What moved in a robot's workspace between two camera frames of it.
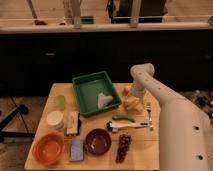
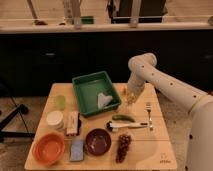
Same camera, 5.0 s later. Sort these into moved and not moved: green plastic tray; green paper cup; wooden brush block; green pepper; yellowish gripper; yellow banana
Moved: yellowish gripper; yellow banana
Not moved: green plastic tray; green paper cup; green pepper; wooden brush block
